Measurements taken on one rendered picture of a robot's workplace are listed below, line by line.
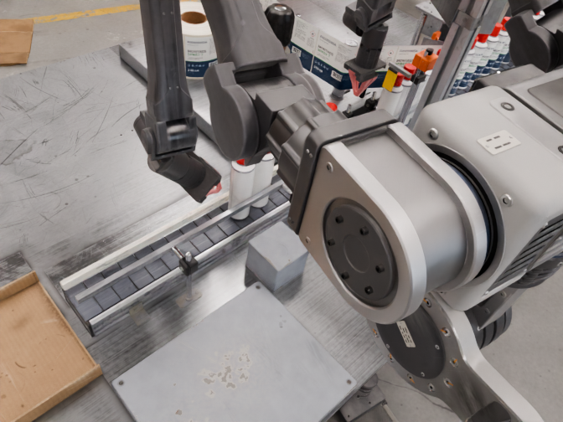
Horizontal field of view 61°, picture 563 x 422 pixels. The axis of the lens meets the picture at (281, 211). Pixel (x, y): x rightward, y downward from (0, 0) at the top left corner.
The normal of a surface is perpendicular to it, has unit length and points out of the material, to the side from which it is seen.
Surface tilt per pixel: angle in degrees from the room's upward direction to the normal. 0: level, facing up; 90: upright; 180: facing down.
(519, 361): 0
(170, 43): 74
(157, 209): 0
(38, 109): 0
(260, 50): 34
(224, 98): 87
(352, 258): 90
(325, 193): 90
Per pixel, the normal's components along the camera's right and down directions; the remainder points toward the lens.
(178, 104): 0.54, 0.48
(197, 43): 0.18, 0.76
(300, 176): -0.85, 0.32
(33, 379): 0.14, -0.65
